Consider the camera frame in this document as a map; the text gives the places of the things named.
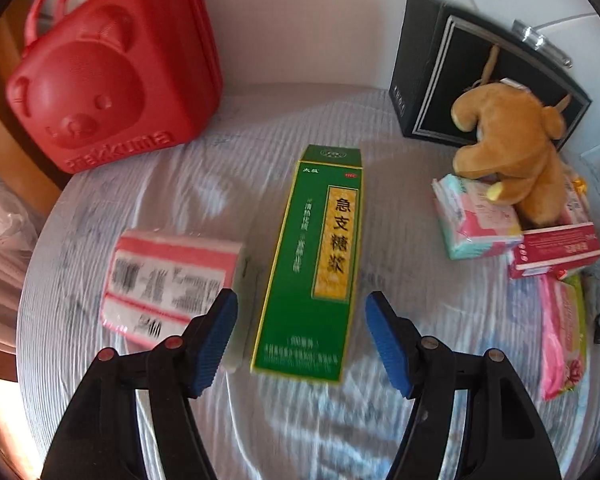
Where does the brown plush toy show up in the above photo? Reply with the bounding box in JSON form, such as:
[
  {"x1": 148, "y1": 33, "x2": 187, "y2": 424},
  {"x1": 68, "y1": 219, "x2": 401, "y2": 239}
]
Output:
[{"x1": 452, "y1": 79, "x2": 568, "y2": 226}]

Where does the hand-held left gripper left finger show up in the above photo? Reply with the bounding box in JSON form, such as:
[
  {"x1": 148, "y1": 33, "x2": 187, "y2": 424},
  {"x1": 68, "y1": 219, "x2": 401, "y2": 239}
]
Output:
[{"x1": 40, "y1": 287, "x2": 240, "y2": 480}]

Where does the green medicine box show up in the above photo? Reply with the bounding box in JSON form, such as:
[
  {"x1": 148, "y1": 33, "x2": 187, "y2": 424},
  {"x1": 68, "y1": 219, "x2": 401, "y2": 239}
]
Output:
[{"x1": 250, "y1": 145, "x2": 365, "y2": 386}]

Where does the clear plastic bag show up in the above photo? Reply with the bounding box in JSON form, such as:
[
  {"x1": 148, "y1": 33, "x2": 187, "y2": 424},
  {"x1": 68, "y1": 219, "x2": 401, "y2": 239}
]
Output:
[{"x1": 0, "y1": 180, "x2": 46, "y2": 311}]

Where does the pink medicine box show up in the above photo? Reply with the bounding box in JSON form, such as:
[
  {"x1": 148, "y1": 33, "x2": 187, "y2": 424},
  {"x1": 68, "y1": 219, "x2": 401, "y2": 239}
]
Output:
[{"x1": 507, "y1": 220, "x2": 600, "y2": 281}]

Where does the red white striped box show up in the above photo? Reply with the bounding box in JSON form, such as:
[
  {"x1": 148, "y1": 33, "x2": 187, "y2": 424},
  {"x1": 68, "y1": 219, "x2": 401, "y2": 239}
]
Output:
[{"x1": 100, "y1": 229, "x2": 248, "y2": 373}]

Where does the red bear suitcase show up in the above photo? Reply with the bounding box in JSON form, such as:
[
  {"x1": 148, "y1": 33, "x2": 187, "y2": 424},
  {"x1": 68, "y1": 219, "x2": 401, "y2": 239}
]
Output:
[{"x1": 6, "y1": 0, "x2": 225, "y2": 176}]

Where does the green tissue packet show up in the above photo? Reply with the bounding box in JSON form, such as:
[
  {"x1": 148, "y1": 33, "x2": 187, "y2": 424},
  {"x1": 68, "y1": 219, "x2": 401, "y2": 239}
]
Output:
[{"x1": 562, "y1": 272, "x2": 590, "y2": 396}]

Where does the black gift box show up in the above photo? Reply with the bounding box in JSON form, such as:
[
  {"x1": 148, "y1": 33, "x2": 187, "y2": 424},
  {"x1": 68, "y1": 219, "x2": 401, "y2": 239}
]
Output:
[{"x1": 389, "y1": 0, "x2": 593, "y2": 153}]

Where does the white cloth-covered desktop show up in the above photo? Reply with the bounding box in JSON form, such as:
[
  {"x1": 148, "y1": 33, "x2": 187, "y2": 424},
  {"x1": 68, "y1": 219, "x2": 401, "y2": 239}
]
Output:
[{"x1": 17, "y1": 85, "x2": 600, "y2": 480}]

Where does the pink teal tissue packet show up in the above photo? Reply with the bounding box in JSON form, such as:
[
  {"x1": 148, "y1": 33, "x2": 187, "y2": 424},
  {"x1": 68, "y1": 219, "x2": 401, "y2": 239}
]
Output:
[{"x1": 432, "y1": 174, "x2": 525, "y2": 261}]

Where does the metal clip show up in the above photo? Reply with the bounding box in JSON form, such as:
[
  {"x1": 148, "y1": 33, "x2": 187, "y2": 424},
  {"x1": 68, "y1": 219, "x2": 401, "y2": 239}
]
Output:
[{"x1": 512, "y1": 19, "x2": 576, "y2": 68}]

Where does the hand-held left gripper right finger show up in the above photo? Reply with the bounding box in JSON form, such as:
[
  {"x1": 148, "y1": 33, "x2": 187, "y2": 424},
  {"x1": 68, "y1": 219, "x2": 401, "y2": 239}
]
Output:
[{"x1": 364, "y1": 290, "x2": 563, "y2": 480}]

